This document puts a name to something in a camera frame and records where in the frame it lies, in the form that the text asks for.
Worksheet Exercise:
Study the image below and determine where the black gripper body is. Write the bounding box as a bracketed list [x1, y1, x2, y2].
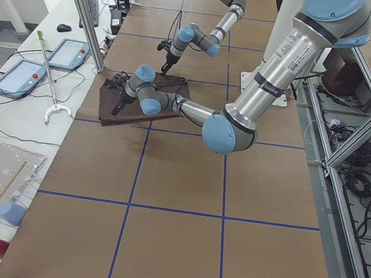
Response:
[115, 91, 134, 110]
[165, 51, 180, 66]

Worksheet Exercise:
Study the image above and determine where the dark brown t-shirt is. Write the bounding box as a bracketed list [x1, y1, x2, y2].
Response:
[99, 73, 190, 126]

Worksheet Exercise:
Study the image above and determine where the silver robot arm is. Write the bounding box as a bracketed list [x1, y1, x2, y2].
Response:
[113, 0, 371, 154]
[158, 0, 247, 75]

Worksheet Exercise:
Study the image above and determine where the far blue teach pendant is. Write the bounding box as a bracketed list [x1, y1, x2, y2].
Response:
[48, 38, 90, 71]

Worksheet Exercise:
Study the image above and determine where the blue teach pendant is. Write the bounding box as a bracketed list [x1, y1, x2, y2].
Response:
[0, 59, 46, 99]
[48, 38, 90, 71]

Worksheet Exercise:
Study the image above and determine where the black computer mouse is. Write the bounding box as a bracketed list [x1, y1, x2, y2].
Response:
[57, 24, 72, 33]

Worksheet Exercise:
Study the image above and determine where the black keyboard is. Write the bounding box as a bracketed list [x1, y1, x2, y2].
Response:
[86, 0, 99, 27]

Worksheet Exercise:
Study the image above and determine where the brown paper table cover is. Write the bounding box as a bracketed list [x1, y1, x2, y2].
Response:
[0, 0, 366, 278]

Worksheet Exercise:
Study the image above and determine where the near blue teach pendant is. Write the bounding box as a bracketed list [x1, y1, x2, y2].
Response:
[0, 59, 46, 99]

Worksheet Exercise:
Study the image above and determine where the metal reacher grabber tool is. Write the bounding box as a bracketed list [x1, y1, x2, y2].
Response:
[37, 30, 73, 125]

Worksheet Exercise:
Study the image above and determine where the wooden stick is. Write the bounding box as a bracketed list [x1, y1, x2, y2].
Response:
[0, 161, 27, 199]

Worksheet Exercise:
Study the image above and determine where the clear plastic bag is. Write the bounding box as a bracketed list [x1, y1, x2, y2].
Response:
[0, 144, 47, 226]

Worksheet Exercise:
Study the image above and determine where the blue plastic cup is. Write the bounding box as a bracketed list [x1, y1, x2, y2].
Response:
[0, 201, 27, 226]

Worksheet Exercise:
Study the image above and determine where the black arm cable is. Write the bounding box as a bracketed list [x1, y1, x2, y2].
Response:
[152, 73, 189, 103]
[166, 9, 183, 47]

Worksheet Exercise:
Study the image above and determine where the black pendant cable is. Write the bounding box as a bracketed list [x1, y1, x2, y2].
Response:
[0, 45, 92, 151]

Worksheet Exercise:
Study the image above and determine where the aluminium frame post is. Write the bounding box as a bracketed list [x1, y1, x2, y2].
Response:
[74, 0, 105, 73]

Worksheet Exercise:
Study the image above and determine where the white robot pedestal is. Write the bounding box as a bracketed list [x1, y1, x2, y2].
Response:
[237, 0, 305, 109]

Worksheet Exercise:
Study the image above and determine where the aluminium truss frame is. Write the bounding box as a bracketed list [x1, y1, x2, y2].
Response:
[295, 41, 371, 278]

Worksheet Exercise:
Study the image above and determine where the black floor cable bundle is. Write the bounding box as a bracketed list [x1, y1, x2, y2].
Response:
[300, 82, 371, 243]

